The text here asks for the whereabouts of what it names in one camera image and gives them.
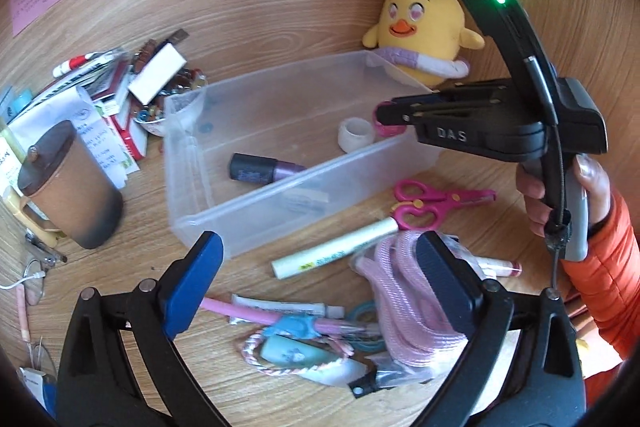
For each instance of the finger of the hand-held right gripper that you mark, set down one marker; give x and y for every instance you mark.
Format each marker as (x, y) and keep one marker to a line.
(390, 114)
(450, 99)

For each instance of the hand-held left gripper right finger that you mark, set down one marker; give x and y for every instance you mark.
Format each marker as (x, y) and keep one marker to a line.
(445, 287)

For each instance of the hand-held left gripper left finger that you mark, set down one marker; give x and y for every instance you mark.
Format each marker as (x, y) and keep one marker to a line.
(192, 287)

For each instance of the pink tape roll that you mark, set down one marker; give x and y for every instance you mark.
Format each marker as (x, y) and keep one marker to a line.
(387, 131)

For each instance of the pink scissors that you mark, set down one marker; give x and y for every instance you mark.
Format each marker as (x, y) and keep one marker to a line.
(420, 194)

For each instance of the teal tape roll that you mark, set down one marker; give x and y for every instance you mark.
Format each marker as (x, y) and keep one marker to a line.
(362, 309)

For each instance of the white ointment tube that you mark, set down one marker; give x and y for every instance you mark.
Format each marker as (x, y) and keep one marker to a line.
(280, 307)

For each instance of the clear plastic storage box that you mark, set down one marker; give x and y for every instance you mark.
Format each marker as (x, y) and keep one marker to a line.
(280, 117)

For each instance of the pale green white tube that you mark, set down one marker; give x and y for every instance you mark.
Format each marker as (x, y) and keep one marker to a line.
(330, 249)

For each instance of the person's right hand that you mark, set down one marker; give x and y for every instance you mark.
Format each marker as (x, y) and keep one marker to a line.
(595, 187)

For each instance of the pink pen with blue figure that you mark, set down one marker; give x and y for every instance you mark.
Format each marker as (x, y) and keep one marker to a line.
(220, 307)

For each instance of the white tape roll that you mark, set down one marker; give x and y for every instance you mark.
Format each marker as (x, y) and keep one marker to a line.
(345, 137)

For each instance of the pink white lip gloss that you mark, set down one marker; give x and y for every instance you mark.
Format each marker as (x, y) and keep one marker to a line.
(500, 266)

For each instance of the yellow chick plush toy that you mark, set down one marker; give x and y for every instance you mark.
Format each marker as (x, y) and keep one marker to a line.
(420, 22)

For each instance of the light blue oval case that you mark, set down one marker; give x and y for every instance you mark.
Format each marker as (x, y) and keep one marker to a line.
(285, 352)

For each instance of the white object with black end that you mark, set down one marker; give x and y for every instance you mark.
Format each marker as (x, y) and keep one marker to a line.
(340, 374)

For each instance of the metal nail clipper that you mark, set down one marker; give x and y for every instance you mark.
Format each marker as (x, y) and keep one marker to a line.
(47, 252)

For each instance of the brown cup with lid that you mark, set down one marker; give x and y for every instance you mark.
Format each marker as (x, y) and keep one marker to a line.
(75, 192)

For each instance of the red white carton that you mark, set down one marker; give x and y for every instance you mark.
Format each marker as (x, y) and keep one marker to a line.
(130, 137)

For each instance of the white patterned bowl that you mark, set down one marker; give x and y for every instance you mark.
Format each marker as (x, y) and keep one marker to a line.
(152, 127)

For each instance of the blue object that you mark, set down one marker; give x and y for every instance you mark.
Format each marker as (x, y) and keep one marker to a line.
(50, 399)

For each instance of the bowl of beads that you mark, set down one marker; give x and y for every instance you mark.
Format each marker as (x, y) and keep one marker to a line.
(182, 79)

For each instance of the white rectangular box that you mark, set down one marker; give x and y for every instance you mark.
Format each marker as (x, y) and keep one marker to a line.
(155, 74)

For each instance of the black white striped booklet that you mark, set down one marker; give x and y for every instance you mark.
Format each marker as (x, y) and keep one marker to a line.
(70, 82)

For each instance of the red white marker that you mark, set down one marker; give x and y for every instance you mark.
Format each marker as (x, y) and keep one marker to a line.
(70, 66)

